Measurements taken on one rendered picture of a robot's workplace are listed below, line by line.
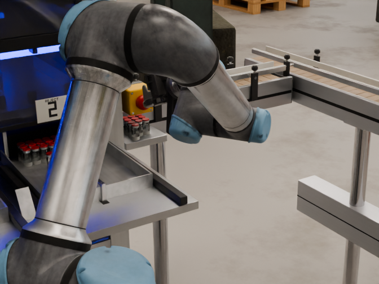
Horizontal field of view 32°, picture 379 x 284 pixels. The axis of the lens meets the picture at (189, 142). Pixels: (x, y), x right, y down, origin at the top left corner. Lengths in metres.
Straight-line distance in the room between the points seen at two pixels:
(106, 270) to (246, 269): 1.93
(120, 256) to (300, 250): 2.07
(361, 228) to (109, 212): 1.01
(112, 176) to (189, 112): 0.30
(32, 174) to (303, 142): 2.77
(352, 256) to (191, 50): 1.40
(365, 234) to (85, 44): 1.36
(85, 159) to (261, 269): 1.90
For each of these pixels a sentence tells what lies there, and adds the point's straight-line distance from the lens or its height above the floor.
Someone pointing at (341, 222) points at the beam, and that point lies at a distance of 2.30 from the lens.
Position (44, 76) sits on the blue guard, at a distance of 1.69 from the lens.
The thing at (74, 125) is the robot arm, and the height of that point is 1.19.
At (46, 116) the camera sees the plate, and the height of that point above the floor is 1.00.
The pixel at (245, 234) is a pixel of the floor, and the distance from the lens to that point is 3.17.
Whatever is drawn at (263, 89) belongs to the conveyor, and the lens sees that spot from 2.20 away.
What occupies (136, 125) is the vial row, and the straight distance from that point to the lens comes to 1.85.
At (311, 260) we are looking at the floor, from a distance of 3.00.
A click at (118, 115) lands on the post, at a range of 1.80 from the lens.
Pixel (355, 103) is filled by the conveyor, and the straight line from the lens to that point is 2.09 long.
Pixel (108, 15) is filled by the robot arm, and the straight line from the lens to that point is 1.12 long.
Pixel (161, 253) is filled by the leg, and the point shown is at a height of 0.40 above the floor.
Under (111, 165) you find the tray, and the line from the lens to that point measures 1.71.
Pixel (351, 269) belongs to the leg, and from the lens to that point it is 2.37.
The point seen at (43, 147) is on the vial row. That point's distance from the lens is 1.74.
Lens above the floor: 1.56
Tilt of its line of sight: 22 degrees down
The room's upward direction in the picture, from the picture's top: 1 degrees counter-clockwise
